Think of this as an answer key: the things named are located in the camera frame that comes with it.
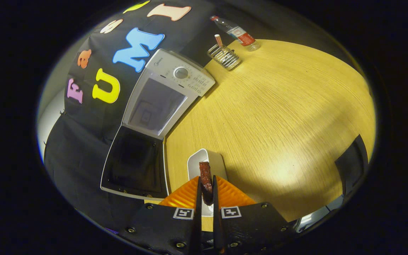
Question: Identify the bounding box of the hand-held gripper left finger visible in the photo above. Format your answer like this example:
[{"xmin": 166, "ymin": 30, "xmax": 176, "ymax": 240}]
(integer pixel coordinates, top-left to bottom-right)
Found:
[{"xmin": 119, "ymin": 176, "xmax": 202, "ymax": 255}]

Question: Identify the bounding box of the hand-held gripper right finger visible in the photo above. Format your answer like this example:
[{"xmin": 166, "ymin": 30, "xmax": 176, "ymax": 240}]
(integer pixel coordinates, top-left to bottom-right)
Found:
[{"xmin": 212, "ymin": 175, "xmax": 298, "ymax": 255}]

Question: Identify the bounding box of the dark red meat slice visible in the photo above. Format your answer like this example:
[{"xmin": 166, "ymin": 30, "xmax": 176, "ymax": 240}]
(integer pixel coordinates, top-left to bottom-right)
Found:
[{"xmin": 199, "ymin": 161, "xmax": 214, "ymax": 206}]

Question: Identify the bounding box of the white toaster oven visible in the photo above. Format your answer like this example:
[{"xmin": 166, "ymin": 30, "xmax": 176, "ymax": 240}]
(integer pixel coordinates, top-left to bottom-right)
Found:
[{"xmin": 100, "ymin": 49, "xmax": 216, "ymax": 201}]

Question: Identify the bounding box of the small white rectangular dish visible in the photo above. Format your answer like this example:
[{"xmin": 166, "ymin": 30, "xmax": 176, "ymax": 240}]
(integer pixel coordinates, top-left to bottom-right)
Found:
[{"xmin": 187, "ymin": 149, "xmax": 228, "ymax": 217}]

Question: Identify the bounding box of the black backdrop cloth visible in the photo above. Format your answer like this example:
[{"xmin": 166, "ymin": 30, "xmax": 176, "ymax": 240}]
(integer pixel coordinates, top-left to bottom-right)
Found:
[{"xmin": 43, "ymin": 0, "xmax": 247, "ymax": 231}]

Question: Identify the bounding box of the black chair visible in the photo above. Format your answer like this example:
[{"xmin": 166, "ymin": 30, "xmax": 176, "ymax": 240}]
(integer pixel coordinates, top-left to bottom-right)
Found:
[{"xmin": 334, "ymin": 135, "xmax": 369, "ymax": 196}]

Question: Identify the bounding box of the clear plastic water bottle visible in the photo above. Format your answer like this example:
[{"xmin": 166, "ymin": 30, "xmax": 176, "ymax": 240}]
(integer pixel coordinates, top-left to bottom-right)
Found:
[{"xmin": 210, "ymin": 15, "xmax": 261, "ymax": 52}]

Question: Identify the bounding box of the metal wire basket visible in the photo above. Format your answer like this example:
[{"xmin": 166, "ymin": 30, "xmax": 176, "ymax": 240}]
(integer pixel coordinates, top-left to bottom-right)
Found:
[{"xmin": 207, "ymin": 44, "xmax": 242, "ymax": 71}]

